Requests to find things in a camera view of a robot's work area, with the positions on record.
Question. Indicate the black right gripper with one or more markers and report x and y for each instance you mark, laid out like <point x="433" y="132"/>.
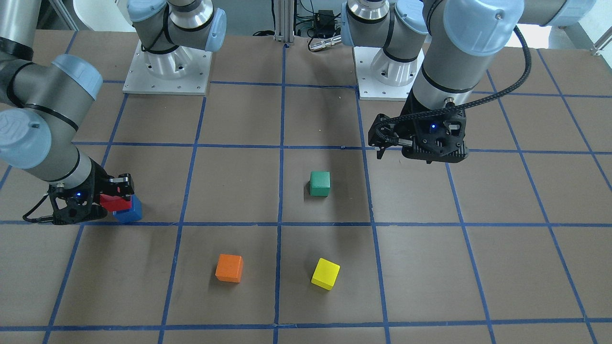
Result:
<point x="98" y="182"/>

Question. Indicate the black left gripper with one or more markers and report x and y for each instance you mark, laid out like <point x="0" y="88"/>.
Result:
<point x="408" y="125"/>

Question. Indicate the red wooden block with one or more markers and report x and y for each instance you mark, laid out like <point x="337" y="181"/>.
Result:
<point x="114" y="203"/>

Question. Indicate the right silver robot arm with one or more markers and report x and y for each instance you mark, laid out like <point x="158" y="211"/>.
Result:
<point x="49" y="102"/>

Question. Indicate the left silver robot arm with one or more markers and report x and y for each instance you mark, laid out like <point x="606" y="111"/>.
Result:
<point x="466" y="36"/>

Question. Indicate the blue wooden block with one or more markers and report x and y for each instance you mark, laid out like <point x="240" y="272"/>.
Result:
<point x="133" y="214"/>

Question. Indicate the green wooden block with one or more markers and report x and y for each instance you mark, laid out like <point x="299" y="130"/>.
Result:
<point x="320" y="183"/>

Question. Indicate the yellow wooden block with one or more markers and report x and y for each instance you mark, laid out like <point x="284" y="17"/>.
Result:
<point x="325" y="274"/>

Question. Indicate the orange wooden block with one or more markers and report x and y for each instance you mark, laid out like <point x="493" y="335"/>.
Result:
<point x="229" y="268"/>

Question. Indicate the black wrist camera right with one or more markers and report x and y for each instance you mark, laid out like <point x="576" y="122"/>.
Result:
<point x="73" y="206"/>

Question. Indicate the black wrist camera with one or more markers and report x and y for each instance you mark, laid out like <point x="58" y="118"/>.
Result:
<point x="439" y="138"/>
<point x="73" y="206"/>

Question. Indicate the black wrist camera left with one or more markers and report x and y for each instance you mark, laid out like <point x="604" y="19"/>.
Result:
<point x="439" y="138"/>

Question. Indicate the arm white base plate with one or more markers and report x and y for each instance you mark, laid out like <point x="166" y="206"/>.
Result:
<point x="182" y="72"/>
<point x="380" y="78"/>

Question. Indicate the aluminium frame post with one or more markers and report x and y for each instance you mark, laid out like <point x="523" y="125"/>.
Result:
<point x="284" y="21"/>

